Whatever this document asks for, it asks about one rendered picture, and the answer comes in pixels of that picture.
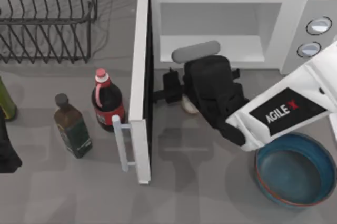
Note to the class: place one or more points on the small white rounded object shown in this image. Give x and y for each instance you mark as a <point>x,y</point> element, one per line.
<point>189,106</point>

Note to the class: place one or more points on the white microwave door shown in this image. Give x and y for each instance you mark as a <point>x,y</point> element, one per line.
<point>139,76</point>

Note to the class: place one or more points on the pale grey rounded box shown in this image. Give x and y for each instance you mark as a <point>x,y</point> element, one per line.
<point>196,50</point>

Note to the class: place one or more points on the dark bottle with red cap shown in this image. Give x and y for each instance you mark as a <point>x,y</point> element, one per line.
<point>108,102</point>

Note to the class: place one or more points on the brown bottle with green label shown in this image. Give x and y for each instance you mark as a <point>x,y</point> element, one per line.
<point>72,129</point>

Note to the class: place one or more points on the small round microwave knob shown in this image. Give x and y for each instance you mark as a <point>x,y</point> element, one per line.
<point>308,49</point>

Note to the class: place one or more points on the pale microwave oven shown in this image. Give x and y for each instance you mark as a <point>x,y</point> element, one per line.
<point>292,2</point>

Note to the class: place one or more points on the blue bowl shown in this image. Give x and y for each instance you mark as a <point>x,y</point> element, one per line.
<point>292,174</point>

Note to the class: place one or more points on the large round microwave knob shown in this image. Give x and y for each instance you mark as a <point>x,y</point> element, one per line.
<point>318,25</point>

